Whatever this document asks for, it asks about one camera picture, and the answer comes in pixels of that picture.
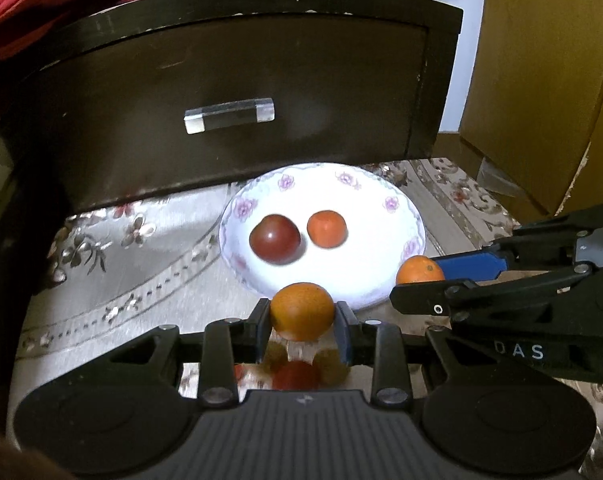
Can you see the red cherry tomato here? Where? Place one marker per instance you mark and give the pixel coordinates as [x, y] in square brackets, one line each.
[296, 375]

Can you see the clear acrylic drawer handle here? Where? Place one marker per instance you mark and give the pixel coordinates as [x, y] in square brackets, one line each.
[229, 114]

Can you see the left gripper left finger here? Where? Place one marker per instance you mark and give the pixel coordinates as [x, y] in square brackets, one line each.
[229, 342]

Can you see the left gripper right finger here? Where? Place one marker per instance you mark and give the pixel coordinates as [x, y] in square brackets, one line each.
[378, 345]

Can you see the small orange mandarin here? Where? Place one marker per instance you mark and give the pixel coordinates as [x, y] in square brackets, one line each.
[419, 269]
[327, 229]

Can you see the brown wooden cupboard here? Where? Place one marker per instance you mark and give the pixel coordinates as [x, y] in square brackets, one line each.
[535, 106]

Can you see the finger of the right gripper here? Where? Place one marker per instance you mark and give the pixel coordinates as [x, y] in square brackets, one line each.
[449, 297]
[536, 250]

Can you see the dark red plum tomato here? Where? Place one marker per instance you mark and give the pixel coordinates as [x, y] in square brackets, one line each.
[275, 239]

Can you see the dark wooden drawer cabinet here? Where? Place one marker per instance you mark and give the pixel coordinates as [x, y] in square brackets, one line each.
[95, 111]

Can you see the large orange mandarin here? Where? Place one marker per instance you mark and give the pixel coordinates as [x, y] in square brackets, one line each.
[302, 312]

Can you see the white floral ceramic plate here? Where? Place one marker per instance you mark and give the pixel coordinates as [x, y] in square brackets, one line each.
[384, 229]

